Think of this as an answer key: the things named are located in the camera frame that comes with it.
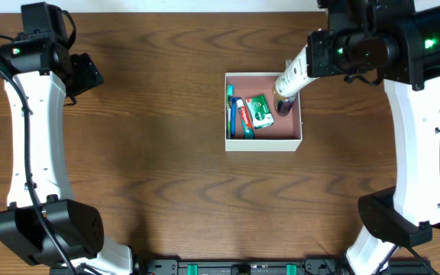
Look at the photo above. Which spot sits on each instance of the blue disposable razor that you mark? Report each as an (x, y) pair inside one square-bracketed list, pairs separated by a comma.
[(233, 101)]

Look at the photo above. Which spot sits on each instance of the white box pink interior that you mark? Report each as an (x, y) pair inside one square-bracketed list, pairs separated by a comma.
[(286, 134)]

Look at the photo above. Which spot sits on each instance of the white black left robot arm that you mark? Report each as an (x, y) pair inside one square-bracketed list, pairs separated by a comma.
[(43, 224)]

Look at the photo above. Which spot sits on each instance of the green white toothbrush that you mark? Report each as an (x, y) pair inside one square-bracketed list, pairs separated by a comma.
[(229, 93)]

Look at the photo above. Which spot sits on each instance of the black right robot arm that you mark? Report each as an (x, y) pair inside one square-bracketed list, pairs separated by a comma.
[(401, 43)]

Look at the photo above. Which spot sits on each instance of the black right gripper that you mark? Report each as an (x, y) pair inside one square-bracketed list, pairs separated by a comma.
[(317, 53)]

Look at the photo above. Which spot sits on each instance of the clear foam pump soap bottle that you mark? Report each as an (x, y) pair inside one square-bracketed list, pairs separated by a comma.
[(283, 106)]

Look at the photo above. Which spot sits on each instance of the white leaf-print lotion tube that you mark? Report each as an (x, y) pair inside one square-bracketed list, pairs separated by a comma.
[(300, 63)]

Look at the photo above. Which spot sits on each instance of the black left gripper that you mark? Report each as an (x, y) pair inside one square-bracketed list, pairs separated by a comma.
[(86, 72)]

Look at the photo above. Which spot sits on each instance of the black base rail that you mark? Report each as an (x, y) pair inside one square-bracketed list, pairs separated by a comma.
[(310, 266)]

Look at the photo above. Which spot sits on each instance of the green soap bar packet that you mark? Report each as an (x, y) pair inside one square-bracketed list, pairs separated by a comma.
[(260, 112)]

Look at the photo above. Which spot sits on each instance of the red green toothpaste tube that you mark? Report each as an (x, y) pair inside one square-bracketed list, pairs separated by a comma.
[(245, 121)]

